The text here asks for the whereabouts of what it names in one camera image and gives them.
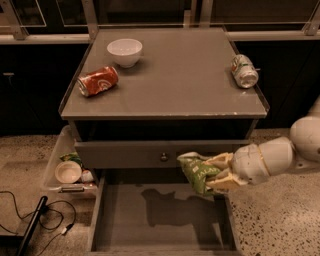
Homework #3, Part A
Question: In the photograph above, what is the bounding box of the clear plastic storage bin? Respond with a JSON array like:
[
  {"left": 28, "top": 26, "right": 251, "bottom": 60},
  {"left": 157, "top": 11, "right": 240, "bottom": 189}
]
[{"left": 42, "top": 125, "right": 97, "bottom": 197}]

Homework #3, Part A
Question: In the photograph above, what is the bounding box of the metal window railing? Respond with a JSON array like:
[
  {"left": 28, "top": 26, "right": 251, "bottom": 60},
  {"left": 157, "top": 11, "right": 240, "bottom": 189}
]
[{"left": 1, "top": 0, "right": 320, "bottom": 43}]

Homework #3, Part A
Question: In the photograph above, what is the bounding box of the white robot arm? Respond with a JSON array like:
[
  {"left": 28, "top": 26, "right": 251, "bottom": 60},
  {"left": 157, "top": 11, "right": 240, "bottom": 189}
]
[{"left": 205, "top": 97, "right": 320, "bottom": 191}]

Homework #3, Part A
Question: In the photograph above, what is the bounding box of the small red white item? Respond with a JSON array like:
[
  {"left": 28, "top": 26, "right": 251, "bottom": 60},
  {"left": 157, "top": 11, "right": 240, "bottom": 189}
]
[{"left": 81, "top": 170, "right": 94, "bottom": 183}]

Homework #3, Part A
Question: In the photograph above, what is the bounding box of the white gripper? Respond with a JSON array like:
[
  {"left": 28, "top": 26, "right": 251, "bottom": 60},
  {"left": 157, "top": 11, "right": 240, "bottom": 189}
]
[{"left": 205, "top": 144, "right": 270, "bottom": 191}]

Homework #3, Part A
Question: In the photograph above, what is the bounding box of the green snack bag in bin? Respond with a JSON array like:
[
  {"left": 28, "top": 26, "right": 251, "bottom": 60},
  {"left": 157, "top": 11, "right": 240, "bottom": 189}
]
[{"left": 60, "top": 152, "right": 82, "bottom": 166}]

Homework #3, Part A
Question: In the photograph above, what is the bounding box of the closed grey upper drawer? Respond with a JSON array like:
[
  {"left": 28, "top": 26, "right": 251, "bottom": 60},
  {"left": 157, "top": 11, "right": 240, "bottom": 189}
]
[{"left": 74, "top": 140, "right": 249, "bottom": 169}]

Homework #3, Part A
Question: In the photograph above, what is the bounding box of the green jalapeno chip bag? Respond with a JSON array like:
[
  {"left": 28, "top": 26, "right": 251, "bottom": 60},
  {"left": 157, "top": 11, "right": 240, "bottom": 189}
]
[{"left": 177, "top": 152, "right": 221, "bottom": 196}]

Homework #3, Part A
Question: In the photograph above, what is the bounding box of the round brass drawer knob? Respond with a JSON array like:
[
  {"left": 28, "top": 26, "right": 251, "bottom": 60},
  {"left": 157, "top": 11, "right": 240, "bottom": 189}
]
[{"left": 160, "top": 153, "right": 168, "bottom": 162}]

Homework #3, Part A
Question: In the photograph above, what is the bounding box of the white ceramic bowl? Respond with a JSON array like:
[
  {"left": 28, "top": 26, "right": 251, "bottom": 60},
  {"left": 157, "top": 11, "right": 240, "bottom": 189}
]
[{"left": 107, "top": 38, "right": 143, "bottom": 68}]

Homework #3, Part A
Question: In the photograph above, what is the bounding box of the small white bowl in bin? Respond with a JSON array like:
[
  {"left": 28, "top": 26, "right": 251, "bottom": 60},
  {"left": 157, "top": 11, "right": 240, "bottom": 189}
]
[{"left": 55, "top": 161, "right": 82, "bottom": 184}]

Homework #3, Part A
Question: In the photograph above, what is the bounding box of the black cable on floor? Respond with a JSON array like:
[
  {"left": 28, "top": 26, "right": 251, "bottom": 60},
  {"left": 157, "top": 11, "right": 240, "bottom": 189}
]
[{"left": 0, "top": 190, "right": 78, "bottom": 256}]

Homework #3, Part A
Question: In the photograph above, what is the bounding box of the grey drawer cabinet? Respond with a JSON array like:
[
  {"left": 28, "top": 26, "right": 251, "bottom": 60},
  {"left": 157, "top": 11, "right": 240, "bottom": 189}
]
[{"left": 58, "top": 27, "right": 270, "bottom": 256}]

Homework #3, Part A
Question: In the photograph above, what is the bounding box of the red soda can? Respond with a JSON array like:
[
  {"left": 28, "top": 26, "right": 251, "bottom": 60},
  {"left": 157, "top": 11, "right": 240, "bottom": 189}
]
[{"left": 77, "top": 66, "right": 119, "bottom": 97}]

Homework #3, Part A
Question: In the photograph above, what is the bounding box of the black bar on floor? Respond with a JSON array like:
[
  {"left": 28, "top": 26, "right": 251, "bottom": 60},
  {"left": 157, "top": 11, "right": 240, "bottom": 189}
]
[{"left": 15, "top": 196, "right": 48, "bottom": 256}]

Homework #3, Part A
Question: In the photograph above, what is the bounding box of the open grey lower drawer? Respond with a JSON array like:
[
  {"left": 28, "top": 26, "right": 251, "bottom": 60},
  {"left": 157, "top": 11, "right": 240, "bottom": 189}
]
[{"left": 86, "top": 169, "right": 242, "bottom": 256}]

